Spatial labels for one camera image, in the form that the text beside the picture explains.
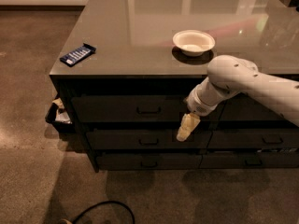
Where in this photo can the dark bottom left drawer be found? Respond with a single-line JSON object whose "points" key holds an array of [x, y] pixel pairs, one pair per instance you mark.
{"points": [[149, 161]]}

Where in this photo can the dark grey top drawer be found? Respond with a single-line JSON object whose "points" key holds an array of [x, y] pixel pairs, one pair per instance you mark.
{"points": [[130, 108]]}

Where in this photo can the black bin with trash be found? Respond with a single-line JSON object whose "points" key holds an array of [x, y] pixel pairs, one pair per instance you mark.
{"points": [[58, 117]]}

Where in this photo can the dark middle right drawer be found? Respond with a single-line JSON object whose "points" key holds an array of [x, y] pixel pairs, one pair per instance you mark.
{"points": [[254, 138]]}

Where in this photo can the dark middle left drawer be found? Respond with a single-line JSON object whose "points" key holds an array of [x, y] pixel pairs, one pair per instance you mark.
{"points": [[145, 139]]}

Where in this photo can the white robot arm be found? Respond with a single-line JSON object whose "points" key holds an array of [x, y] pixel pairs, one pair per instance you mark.
{"points": [[227, 76]]}

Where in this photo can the dark top right drawer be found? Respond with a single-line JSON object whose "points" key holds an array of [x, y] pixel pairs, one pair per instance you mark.
{"points": [[243, 108]]}

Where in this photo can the dark bottom right drawer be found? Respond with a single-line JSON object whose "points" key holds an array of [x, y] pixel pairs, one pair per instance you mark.
{"points": [[249, 160]]}

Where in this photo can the dark grey drawer cabinet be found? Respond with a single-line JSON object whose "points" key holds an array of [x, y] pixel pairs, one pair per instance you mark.
{"points": [[135, 55]]}

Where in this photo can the white gripper wrist block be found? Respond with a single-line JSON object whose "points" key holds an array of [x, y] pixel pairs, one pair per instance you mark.
{"points": [[197, 105]]}

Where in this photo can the white paper bowl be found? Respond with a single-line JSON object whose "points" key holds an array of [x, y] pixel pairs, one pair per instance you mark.
{"points": [[193, 43]]}

